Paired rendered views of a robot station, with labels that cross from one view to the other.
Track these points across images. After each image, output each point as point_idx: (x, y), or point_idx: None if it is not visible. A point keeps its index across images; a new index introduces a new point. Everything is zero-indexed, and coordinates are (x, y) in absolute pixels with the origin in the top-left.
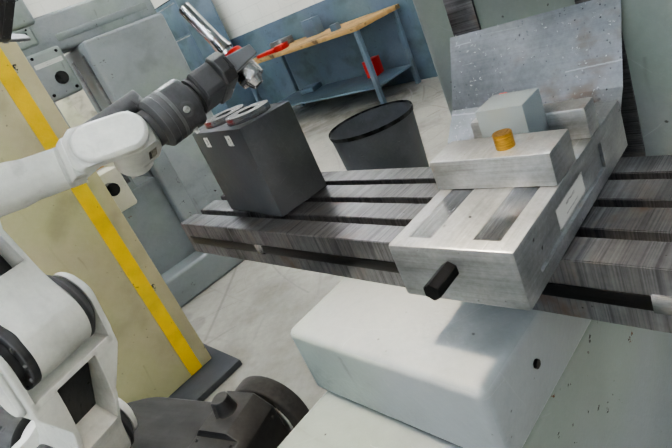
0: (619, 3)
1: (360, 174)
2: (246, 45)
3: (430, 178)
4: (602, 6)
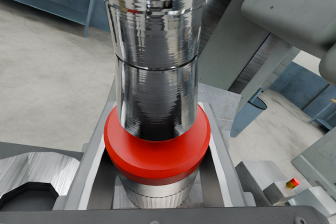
0: (239, 99)
1: (120, 195)
2: (211, 108)
3: (199, 201)
4: (235, 97)
